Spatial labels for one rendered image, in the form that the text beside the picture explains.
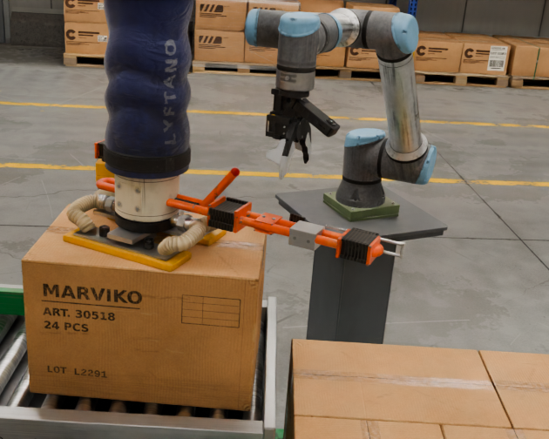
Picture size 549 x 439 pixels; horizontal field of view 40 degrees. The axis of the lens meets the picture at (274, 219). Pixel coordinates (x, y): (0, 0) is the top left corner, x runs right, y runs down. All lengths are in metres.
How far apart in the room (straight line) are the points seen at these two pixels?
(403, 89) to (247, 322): 0.97
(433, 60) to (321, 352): 7.42
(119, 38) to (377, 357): 1.23
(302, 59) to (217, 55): 7.37
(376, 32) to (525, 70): 7.67
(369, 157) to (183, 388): 1.18
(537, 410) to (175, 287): 1.08
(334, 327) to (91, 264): 1.33
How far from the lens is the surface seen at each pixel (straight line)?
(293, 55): 1.72
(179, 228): 2.00
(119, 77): 1.88
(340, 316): 2.98
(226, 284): 1.90
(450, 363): 2.43
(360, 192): 2.84
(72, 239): 2.06
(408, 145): 2.68
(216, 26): 9.02
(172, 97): 1.88
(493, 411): 2.26
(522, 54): 9.92
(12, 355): 2.37
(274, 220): 1.86
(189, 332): 1.98
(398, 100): 2.52
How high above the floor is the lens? 1.79
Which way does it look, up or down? 22 degrees down
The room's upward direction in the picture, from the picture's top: 4 degrees clockwise
